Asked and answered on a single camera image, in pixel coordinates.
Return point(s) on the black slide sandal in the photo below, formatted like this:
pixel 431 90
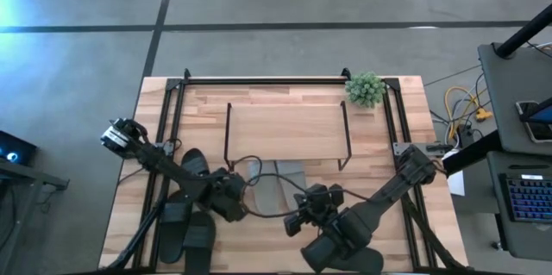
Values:
pixel 199 245
pixel 174 232
pixel 195 160
pixel 366 262

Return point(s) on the black round pole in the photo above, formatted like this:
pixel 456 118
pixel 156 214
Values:
pixel 522 33

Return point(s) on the potted green succulent plant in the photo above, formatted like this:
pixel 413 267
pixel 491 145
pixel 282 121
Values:
pixel 365 89

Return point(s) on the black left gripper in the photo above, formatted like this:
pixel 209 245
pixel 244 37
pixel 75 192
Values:
pixel 228 193

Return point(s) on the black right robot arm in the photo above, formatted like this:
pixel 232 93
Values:
pixel 353 227

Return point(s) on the black desk beam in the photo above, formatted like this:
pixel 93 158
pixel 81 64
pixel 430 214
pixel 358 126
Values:
pixel 470 154

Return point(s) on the grey slide sandal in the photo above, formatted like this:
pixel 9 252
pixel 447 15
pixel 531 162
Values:
pixel 293 176
pixel 265 193

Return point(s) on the backlit computer keyboard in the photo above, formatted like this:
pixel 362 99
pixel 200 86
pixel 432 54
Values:
pixel 530 199

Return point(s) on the blue screen tablet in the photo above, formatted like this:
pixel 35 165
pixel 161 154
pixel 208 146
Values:
pixel 544 114

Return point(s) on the wooden shelf with black frame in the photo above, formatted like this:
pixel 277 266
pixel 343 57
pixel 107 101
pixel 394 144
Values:
pixel 284 133

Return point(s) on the dark grey side desk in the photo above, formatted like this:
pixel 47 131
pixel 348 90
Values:
pixel 509 94

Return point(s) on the grey metal stand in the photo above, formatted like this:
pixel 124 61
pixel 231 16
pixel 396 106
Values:
pixel 43 180

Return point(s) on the black box with blue light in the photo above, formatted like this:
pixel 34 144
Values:
pixel 19 148

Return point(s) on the black power strip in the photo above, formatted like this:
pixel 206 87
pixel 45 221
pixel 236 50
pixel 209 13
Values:
pixel 465 133

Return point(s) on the smartphone with dark screen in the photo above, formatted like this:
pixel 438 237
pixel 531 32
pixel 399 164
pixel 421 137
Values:
pixel 541 132

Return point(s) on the grey keyboard desk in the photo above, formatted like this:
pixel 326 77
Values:
pixel 526 240

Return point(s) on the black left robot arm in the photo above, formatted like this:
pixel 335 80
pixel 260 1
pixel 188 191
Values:
pixel 172 169

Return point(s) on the grey metal base plate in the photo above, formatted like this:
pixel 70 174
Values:
pixel 403 149

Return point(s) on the white paper sheet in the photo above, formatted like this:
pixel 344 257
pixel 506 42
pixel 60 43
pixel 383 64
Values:
pixel 456 184

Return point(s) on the black aluminium table frame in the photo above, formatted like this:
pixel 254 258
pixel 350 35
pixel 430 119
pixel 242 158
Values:
pixel 267 81

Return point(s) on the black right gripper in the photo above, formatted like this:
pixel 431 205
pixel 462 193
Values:
pixel 319 204

